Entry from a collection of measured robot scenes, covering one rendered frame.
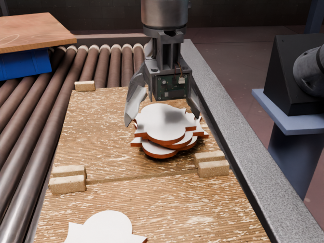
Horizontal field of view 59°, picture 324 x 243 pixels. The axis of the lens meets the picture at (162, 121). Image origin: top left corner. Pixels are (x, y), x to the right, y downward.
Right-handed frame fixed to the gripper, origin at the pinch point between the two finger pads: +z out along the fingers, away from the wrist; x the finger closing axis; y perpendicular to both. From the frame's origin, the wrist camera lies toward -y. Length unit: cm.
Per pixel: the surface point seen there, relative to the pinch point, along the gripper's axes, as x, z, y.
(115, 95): -7.9, 6.4, -27.2
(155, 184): -3.6, 6.4, 11.2
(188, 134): 4.3, 0.7, 4.9
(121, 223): -10.6, 5.2, 19.5
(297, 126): 41.8, 12.9, -9.8
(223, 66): 139, 101, -270
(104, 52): -9, 8, -72
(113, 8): 18, 65, -488
